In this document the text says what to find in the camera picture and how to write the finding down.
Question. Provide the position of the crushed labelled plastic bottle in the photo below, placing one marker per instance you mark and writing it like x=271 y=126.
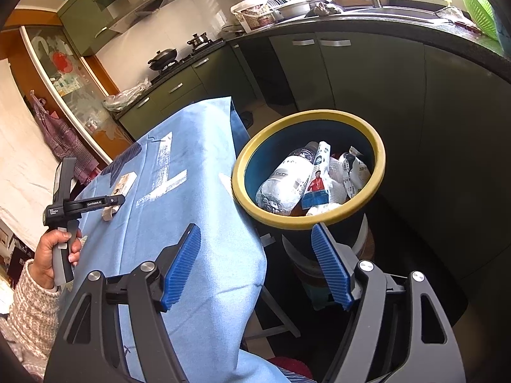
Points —
x=283 y=179

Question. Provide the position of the blue and white pouch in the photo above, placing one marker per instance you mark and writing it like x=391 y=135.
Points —
x=319 y=183

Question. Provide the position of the glass display cabinet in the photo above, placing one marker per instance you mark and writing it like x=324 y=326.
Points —
x=64 y=72

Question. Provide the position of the steel range hood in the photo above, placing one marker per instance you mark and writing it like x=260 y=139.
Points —
x=151 y=4

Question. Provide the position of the small metal pot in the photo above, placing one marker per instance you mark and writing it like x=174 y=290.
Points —
x=197 y=42

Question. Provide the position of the person's left forearm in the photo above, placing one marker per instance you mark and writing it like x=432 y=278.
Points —
x=32 y=315

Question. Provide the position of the green wall cabinets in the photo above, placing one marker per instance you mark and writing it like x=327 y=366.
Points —
x=84 y=20

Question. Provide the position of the grey table leg frame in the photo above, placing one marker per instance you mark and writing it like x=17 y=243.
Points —
x=275 y=311

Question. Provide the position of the glass pot lid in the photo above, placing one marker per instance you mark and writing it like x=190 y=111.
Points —
x=233 y=28

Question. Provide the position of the black gas stove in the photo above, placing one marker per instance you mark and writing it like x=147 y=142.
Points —
x=187 y=58

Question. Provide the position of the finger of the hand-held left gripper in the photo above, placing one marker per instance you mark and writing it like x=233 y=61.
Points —
x=111 y=200

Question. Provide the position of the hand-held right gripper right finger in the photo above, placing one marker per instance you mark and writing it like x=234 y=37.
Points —
x=331 y=267

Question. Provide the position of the green plastic colander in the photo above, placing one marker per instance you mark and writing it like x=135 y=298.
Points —
x=475 y=8

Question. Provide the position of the white tissue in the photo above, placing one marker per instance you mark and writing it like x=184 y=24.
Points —
x=323 y=207

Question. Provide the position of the checked purple apron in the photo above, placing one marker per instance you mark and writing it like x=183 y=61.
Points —
x=60 y=135

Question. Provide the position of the blue bin with yellow rim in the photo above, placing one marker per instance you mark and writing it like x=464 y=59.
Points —
x=279 y=143

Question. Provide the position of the small beige carton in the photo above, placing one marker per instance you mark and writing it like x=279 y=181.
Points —
x=125 y=183

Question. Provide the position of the white enamel basin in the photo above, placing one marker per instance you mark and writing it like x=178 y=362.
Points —
x=293 y=8

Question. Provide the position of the clear plastic bag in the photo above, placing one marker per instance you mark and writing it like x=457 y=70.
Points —
x=125 y=97

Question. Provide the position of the green base kitchen cabinets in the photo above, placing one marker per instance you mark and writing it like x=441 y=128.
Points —
x=359 y=79

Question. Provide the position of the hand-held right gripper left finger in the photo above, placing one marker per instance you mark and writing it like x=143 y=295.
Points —
x=181 y=271

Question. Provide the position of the white lidded bucket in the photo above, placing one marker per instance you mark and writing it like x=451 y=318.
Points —
x=255 y=14

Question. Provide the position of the black wok with lid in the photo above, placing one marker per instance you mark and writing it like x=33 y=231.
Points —
x=163 y=58

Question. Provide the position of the brown dish rag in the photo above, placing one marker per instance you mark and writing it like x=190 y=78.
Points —
x=325 y=8

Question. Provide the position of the blue printed tablecloth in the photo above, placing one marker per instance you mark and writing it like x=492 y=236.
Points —
x=199 y=147

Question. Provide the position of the white and black wrapper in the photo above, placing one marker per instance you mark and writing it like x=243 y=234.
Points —
x=355 y=167

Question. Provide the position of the red striped cloth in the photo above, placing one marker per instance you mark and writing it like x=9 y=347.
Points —
x=291 y=369

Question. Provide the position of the white hanging cloth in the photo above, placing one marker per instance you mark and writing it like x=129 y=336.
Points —
x=20 y=159

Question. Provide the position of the person's left hand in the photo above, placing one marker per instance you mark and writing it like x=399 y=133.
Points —
x=44 y=259

